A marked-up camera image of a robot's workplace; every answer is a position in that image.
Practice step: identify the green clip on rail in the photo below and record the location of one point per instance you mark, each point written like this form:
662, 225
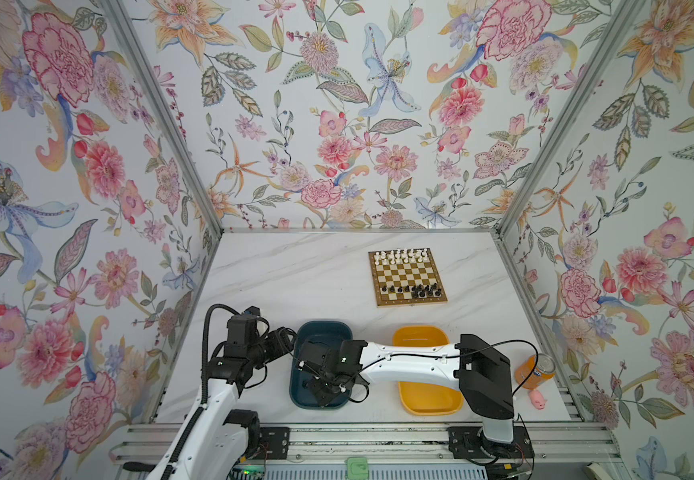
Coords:
357, 468

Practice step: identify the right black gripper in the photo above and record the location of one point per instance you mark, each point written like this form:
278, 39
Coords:
322, 398

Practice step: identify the pink pig toy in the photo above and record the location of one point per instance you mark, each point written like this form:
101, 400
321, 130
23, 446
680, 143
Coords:
537, 399

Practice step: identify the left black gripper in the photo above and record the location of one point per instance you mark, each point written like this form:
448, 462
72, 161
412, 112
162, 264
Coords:
280, 343

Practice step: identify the wooden chess board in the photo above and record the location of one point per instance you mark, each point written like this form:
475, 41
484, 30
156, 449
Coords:
406, 277

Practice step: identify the yellow plastic tray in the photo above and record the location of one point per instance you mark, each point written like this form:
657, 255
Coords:
422, 399

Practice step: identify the orange drink can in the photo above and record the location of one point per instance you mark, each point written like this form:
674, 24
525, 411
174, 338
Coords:
535, 371

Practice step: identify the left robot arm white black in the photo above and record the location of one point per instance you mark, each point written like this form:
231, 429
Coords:
217, 435

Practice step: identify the dark teal plastic tray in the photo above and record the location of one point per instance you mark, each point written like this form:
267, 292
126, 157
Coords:
328, 332

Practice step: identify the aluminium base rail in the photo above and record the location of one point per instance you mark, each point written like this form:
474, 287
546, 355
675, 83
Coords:
310, 443

